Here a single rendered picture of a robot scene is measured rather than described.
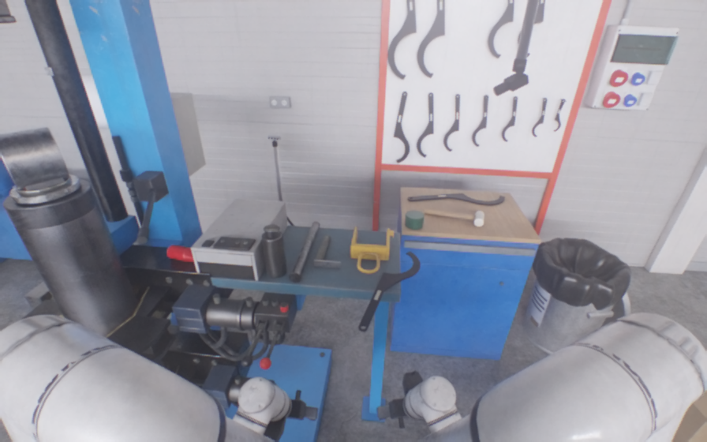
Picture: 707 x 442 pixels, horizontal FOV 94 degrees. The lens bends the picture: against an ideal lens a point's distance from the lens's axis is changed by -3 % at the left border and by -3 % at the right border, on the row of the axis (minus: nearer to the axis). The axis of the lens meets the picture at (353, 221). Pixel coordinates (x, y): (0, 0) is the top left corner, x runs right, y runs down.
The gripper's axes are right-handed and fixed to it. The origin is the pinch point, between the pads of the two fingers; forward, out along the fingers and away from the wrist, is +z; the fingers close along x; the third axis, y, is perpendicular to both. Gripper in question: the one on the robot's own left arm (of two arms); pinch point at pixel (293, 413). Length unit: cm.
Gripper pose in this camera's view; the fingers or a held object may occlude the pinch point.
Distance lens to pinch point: 130.0
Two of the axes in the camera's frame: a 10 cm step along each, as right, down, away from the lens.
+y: 0.9, -8.0, 5.9
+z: 1.5, 6.0, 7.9
